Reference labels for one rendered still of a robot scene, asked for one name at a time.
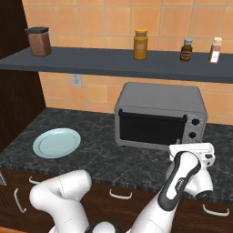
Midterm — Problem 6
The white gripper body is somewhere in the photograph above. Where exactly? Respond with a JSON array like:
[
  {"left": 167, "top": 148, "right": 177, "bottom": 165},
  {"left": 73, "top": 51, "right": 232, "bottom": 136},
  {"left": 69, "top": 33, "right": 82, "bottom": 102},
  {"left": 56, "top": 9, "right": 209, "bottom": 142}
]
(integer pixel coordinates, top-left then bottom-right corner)
[{"left": 168, "top": 142, "right": 216, "bottom": 162}]

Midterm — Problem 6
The black toaster oven door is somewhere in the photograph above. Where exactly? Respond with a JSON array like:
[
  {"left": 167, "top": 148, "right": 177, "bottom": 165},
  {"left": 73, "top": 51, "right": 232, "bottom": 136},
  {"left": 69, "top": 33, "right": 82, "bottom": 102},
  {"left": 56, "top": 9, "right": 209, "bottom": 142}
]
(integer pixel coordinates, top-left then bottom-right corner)
[{"left": 117, "top": 108, "right": 188, "bottom": 147}]

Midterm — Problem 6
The silver toaster oven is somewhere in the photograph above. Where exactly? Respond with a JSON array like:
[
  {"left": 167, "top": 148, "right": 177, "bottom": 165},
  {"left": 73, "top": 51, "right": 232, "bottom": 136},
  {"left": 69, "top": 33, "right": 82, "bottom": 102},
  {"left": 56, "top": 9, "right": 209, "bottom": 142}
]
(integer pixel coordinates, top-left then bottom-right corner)
[{"left": 114, "top": 81, "right": 209, "bottom": 152}]

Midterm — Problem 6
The dark wooden cupboard door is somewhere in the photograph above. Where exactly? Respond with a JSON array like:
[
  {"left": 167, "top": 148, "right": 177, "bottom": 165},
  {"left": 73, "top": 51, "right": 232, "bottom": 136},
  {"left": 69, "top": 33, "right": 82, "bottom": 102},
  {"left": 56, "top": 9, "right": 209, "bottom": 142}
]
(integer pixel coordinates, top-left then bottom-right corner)
[{"left": 0, "top": 168, "right": 56, "bottom": 233}]

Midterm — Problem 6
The dark wooden drawer front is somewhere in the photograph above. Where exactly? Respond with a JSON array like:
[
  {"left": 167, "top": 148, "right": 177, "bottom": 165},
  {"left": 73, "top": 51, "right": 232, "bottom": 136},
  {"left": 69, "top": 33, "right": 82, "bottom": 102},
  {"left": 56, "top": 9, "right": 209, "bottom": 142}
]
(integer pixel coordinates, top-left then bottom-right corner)
[
  {"left": 79, "top": 181, "right": 167, "bottom": 233},
  {"left": 174, "top": 198, "right": 233, "bottom": 233}
]

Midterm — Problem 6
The small dark brown bottle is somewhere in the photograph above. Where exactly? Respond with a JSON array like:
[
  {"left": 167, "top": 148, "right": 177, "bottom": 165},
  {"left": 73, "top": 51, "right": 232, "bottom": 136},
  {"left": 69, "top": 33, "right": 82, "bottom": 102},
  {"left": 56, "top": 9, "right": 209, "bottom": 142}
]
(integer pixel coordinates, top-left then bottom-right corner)
[{"left": 179, "top": 37, "right": 194, "bottom": 63}]

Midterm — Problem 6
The white and red spice bottle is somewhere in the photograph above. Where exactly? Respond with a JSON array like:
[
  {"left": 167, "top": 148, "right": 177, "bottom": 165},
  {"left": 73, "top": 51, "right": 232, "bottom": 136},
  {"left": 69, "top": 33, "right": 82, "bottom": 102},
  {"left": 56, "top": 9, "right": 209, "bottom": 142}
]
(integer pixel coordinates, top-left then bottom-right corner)
[{"left": 208, "top": 36, "right": 223, "bottom": 65}]

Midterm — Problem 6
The yellow jar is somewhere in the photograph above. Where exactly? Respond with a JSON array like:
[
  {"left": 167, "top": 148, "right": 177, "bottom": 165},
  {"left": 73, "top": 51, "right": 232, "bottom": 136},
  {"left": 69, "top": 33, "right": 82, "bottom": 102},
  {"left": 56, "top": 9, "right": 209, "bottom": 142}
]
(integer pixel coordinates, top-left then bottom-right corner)
[{"left": 132, "top": 28, "right": 149, "bottom": 61}]

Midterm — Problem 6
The light blue plate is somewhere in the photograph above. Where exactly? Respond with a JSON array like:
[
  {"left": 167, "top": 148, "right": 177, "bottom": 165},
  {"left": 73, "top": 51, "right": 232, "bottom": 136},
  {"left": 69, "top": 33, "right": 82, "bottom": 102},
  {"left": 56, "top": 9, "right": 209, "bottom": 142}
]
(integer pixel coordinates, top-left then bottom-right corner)
[{"left": 32, "top": 127, "right": 82, "bottom": 159}]

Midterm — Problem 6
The brown jar with black lid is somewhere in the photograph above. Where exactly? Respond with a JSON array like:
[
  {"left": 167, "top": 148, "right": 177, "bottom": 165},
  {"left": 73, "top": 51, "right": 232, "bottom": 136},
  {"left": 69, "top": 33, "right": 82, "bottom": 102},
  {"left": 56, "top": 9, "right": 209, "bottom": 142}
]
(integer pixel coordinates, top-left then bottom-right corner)
[{"left": 25, "top": 26, "right": 53, "bottom": 57}]

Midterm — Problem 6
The dark wooden tall cabinet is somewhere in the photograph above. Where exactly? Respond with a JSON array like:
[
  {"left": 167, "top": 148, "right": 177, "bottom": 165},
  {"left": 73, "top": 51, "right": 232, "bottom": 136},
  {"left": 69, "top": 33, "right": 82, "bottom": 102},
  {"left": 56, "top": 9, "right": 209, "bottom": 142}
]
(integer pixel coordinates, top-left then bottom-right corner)
[{"left": 0, "top": 0, "right": 47, "bottom": 153}]

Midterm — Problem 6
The black toaster oven door handle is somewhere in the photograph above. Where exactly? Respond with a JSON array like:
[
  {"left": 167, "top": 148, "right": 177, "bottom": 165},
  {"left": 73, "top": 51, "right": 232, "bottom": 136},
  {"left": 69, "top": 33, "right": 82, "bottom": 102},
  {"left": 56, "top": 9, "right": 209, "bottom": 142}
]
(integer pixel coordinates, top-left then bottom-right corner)
[{"left": 117, "top": 108, "right": 188, "bottom": 124}]

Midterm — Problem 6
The white drawer handle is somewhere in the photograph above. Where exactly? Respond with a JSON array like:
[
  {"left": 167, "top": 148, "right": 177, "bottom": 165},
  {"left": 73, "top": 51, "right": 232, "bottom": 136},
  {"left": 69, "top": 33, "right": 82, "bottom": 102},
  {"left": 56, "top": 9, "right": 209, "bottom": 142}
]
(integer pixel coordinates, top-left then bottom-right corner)
[
  {"left": 108, "top": 188, "right": 134, "bottom": 200},
  {"left": 202, "top": 203, "right": 230, "bottom": 218},
  {"left": 28, "top": 175, "right": 43, "bottom": 186}
]

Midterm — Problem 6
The dark grey wall shelf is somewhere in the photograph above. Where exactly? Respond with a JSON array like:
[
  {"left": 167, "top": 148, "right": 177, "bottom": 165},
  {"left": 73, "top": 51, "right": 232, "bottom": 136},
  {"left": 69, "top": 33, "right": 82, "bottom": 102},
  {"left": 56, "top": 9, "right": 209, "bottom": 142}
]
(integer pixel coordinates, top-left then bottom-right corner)
[{"left": 0, "top": 46, "right": 233, "bottom": 85}]

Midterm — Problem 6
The white wall socket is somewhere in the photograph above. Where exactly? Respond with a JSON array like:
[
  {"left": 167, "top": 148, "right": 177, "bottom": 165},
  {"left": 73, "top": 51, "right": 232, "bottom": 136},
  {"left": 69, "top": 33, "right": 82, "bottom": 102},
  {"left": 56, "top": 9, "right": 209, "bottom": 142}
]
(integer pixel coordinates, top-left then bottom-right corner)
[{"left": 70, "top": 74, "right": 84, "bottom": 88}]

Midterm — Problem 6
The white cupboard door handle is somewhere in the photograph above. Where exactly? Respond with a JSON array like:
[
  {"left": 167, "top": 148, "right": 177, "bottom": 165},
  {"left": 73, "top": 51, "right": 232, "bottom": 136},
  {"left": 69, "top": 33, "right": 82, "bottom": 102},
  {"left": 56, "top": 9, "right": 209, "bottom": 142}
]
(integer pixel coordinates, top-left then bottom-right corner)
[{"left": 13, "top": 187, "right": 27, "bottom": 214}]

